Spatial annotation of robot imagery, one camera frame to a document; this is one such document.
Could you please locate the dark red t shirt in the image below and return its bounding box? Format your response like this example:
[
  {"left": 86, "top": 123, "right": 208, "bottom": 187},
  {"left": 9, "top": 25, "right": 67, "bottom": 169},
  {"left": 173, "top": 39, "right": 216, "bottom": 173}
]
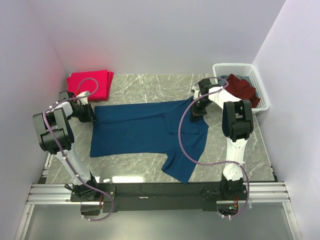
[{"left": 225, "top": 74, "right": 260, "bottom": 108}]

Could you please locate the blue polo t shirt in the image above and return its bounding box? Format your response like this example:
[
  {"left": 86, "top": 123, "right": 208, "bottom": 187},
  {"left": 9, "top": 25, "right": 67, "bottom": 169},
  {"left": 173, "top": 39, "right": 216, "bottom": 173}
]
[{"left": 90, "top": 98, "right": 209, "bottom": 184}]

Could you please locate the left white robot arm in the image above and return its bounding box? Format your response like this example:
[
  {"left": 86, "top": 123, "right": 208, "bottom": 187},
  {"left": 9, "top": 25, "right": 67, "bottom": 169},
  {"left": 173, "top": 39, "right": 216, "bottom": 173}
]
[{"left": 32, "top": 91, "right": 100, "bottom": 201}]

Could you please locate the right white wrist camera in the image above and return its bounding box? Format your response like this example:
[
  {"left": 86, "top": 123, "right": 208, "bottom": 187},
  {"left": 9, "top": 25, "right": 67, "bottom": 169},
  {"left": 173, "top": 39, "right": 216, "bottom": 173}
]
[{"left": 191, "top": 90, "right": 201, "bottom": 100}]

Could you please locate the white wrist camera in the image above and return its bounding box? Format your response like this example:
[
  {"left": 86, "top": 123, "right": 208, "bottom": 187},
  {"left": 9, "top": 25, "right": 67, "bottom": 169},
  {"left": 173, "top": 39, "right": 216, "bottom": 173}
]
[
  {"left": 76, "top": 90, "right": 91, "bottom": 105},
  {"left": 191, "top": 90, "right": 201, "bottom": 100}
]

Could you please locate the grey blue t shirt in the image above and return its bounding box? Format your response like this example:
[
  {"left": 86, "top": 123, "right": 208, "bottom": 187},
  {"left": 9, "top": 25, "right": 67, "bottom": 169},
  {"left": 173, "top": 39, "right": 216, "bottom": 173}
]
[{"left": 220, "top": 75, "right": 250, "bottom": 82}]

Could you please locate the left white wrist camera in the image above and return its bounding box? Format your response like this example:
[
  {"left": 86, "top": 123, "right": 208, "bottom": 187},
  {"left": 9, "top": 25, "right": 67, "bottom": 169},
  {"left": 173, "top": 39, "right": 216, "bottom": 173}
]
[{"left": 76, "top": 90, "right": 91, "bottom": 105}]

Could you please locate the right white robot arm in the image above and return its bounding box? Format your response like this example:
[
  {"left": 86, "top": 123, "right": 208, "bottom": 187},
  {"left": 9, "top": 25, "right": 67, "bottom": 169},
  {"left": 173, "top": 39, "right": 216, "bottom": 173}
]
[{"left": 190, "top": 77, "right": 254, "bottom": 200}]

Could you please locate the folded red t shirt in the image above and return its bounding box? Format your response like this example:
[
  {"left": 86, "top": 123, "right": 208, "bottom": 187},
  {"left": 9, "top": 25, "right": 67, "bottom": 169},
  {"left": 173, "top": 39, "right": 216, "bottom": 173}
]
[{"left": 66, "top": 69, "right": 114, "bottom": 102}]

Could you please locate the white plastic laundry basket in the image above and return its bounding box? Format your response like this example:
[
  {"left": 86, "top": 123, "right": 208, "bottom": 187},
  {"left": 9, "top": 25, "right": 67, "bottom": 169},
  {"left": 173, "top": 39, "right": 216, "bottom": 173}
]
[{"left": 212, "top": 63, "right": 270, "bottom": 114}]

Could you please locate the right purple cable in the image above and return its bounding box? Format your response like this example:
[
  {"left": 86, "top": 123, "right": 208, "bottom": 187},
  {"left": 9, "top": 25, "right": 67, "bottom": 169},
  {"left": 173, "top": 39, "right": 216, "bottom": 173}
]
[{"left": 177, "top": 76, "right": 251, "bottom": 221}]

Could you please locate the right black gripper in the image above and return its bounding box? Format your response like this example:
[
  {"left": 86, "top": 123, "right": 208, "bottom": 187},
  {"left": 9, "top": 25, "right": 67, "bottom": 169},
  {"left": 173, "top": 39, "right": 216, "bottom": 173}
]
[{"left": 189, "top": 97, "right": 212, "bottom": 122}]

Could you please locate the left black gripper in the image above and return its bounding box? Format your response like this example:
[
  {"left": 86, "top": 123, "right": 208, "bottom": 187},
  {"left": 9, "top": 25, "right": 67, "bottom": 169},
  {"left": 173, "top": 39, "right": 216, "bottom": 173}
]
[{"left": 68, "top": 101, "right": 99, "bottom": 123}]

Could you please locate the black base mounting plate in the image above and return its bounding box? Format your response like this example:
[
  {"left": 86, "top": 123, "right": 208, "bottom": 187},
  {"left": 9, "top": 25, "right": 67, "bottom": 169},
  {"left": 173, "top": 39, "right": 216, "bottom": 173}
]
[{"left": 64, "top": 181, "right": 249, "bottom": 216}]

